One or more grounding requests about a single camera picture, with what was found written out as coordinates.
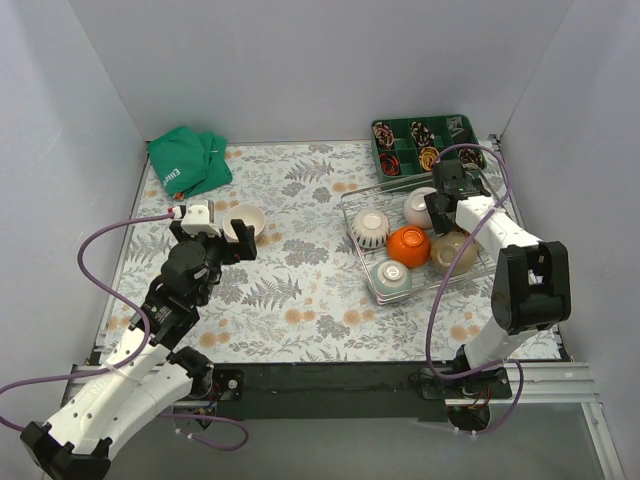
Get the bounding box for cream plain bowl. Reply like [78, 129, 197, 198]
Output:
[223, 204, 266, 242]

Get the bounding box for white plain bowl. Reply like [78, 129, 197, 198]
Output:
[403, 187, 437, 230]

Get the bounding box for beige floral bowl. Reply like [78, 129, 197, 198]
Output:
[430, 231, 478, 276]

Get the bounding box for orange bowl black inside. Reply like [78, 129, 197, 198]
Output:
[387, 225, 431, 269]

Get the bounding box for white bowl blue leaf pattern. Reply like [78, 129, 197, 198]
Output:
[351, 208, 391, 249]

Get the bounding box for pale green ribbed bowl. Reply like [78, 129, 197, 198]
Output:
[370, 260, 413, 304]

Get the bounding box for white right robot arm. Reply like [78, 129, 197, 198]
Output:
[425, 160, 571, 398]

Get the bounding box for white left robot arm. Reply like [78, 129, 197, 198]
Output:
[20, 219, 257, 479]

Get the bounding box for dark patterned scrunchie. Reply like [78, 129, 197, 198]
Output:
[457, 147, 486, 170]

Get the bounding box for green compartment organizer tray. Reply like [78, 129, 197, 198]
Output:
[370, 114, 478, 183]

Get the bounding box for black white scrunchie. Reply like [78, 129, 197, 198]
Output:
[410, 121, 435, 147]

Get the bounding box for pink black scrunchie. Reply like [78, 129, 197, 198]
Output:
[372, 121, 395, 150]

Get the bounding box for floral patterned table mat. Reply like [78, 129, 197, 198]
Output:
[102, 142, 564, 364]

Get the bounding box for green folded cloth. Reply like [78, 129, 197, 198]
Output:
[147, 126, 233, 200]

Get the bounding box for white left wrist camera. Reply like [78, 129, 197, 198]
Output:
[168, 199, 220, 239]

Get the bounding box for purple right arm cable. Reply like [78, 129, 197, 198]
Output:
[424, 145, 525, 435]

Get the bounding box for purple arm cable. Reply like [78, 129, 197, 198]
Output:
[0, 209, 250, 450]
[424, 145, 525, 435]

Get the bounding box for metal wire dish rack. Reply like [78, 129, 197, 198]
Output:
[340, 165, 506, 305]

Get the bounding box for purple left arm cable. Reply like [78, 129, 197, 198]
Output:
[0, 209, 250, 450]

